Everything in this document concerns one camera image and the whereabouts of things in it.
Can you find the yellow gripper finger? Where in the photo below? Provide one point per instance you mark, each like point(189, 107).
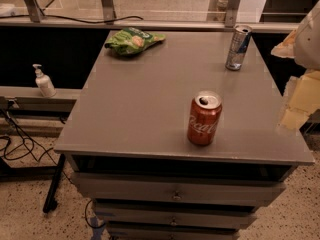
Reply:
point(301, 99)

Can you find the red coke can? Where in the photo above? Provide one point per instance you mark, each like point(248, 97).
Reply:
point(205, 111)

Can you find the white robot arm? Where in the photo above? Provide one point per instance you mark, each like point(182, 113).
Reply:
point(303, 44)

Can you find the silver blue energy drink can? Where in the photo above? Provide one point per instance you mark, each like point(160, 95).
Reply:
point(238, 47)

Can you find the grey drawer cabinet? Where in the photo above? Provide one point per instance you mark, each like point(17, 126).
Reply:
point(132, 117)

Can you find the green chip bag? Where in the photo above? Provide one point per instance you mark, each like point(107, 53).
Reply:
point(131, 41)

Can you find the top grey drawer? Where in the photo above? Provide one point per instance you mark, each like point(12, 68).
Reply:
point(177, 189)

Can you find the grey drawer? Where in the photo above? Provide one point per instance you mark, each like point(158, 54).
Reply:
point(193, 215)
point(159, 234)
point(177, 189)

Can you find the middle grey drawer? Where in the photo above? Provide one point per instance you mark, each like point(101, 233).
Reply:
point(193, 215)

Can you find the bottom grey drawer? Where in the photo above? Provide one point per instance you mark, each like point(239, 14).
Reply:
point(159, 234)

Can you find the white pump sanitizer bottle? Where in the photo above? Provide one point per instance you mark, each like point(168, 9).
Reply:
point(44, 82)

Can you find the black stand leg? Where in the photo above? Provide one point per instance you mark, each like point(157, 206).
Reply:
point(50, 202)

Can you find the metal railing frame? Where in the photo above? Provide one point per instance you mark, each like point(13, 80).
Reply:
point(144, 14)

